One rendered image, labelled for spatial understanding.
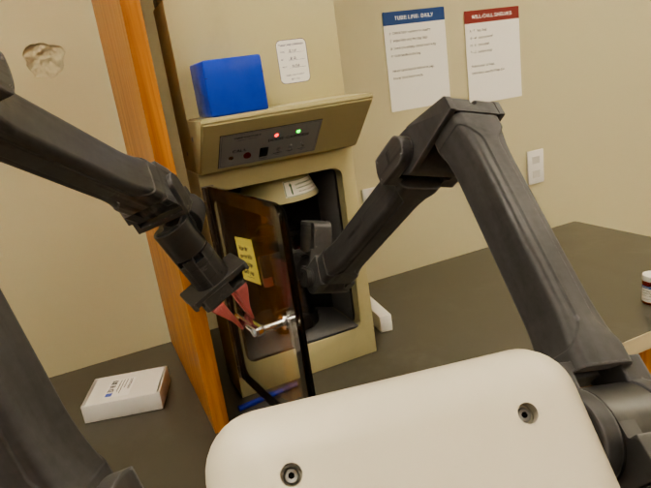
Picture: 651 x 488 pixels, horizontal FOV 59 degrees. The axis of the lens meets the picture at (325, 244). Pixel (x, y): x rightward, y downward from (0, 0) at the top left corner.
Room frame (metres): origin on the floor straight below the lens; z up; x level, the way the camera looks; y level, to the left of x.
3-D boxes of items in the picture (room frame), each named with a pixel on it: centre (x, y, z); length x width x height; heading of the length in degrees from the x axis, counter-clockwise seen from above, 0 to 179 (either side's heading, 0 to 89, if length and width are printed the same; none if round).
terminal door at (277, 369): (0.90, 0.13, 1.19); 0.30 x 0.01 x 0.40; 29
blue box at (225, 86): (1.02, 0.13, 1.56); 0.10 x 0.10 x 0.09; 22
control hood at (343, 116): (1.06, 0.05, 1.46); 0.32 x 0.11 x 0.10; 112
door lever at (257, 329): (0.83, 0.12, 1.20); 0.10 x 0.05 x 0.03; 29
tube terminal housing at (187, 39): (1.23, 0.11, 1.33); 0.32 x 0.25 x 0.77; 112
